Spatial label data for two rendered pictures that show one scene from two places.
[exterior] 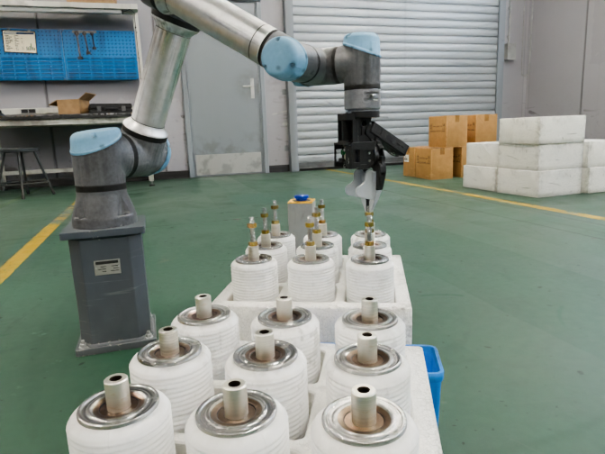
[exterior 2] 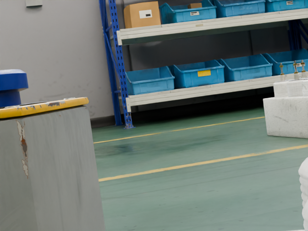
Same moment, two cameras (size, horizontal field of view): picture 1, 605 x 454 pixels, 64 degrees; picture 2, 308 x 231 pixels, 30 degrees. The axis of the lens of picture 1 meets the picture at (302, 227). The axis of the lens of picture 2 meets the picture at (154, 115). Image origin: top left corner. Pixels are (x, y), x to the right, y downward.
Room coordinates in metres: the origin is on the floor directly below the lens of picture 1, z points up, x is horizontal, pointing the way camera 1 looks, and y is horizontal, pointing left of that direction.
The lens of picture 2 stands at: (1.27, 0.23, 0.32)
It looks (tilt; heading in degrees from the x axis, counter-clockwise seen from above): 3 degrees down; 275
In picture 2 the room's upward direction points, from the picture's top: 8 degrees counter-clockwise
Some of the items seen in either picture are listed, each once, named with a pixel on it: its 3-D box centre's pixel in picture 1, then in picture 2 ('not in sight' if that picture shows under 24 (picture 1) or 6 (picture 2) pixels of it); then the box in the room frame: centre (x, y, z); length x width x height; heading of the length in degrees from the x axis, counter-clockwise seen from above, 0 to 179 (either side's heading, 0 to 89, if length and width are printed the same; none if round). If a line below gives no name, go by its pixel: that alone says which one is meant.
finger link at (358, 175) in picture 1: (356, 190); not in sight; (1.06, -0.12, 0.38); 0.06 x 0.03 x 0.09; 116
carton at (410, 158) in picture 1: (420, 160); not in sight; (5.15, -1.28, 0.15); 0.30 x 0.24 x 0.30; 106
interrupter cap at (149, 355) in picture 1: (169, 351); not in sight; (0.55, 0.17, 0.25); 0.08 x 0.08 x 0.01
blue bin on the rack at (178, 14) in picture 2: not in sight; (187, 13); (1.32, -4.79, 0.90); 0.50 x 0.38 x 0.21; 108
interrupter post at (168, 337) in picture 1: (168, 341); not in sight; (0.55, 0.17, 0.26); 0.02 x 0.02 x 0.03
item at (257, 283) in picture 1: (256, 301); not in sight; (0.97, 0.10, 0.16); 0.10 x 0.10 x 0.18
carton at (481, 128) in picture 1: (477, 130); not in sight; (5.00, -1.81, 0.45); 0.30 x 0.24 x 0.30; 15
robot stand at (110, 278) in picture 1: (112, 281); not in sight; (1.19, 0.49, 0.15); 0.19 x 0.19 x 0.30; 17
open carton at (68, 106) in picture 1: (73, 104); not in sight; (5.33, 2.38, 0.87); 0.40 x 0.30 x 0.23; 93
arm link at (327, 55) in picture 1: (313, 66); not in sight; (1.07, -0.04, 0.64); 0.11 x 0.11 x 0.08; 65
